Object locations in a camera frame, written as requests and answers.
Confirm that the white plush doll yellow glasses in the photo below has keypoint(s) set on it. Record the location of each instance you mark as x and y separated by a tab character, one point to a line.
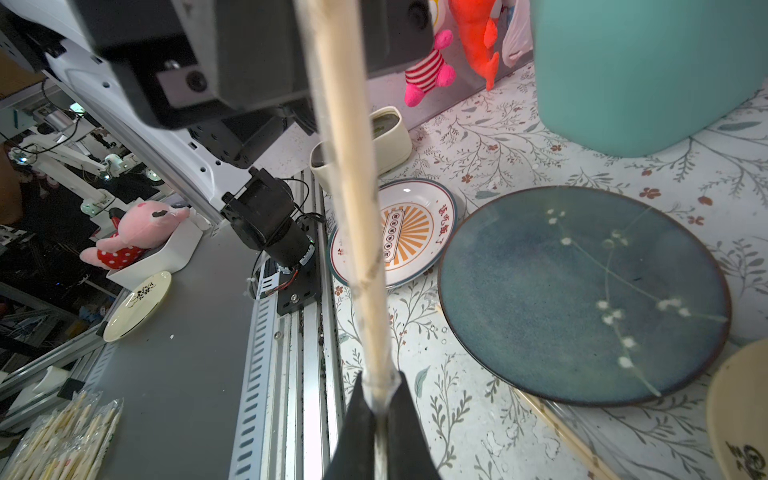
433	71

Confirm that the pink plush toy outside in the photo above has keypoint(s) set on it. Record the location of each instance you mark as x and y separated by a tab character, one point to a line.
146	226

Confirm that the white tray outside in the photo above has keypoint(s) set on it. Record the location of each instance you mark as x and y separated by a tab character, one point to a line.
172	257

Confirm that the bag of wrapped chopsticks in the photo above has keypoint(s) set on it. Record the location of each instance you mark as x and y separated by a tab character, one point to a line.
69	443

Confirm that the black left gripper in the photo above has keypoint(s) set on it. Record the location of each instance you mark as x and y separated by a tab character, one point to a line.
185	62

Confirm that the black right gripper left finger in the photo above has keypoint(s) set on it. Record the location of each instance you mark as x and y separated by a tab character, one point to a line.
354	456

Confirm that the cream plate outside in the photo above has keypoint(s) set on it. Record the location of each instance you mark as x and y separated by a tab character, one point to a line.
137	307

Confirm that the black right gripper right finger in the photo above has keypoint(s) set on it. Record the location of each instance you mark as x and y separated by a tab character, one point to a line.
408	454

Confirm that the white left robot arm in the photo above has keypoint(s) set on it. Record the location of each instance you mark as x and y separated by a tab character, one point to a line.
260	216

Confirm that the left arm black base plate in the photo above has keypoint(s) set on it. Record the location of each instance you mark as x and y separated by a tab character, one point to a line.
293	289

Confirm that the cream round plate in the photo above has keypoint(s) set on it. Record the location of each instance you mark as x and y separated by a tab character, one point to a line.
736	413

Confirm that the dark green glass plate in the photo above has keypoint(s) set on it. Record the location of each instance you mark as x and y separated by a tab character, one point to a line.
584	297

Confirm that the white orange patterned plate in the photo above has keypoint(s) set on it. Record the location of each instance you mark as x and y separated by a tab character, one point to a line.
418	217

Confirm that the red orange plush toy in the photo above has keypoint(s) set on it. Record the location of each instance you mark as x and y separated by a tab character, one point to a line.
477	22

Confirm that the green trash bin with bag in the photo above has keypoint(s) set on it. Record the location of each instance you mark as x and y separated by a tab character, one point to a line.
631	78

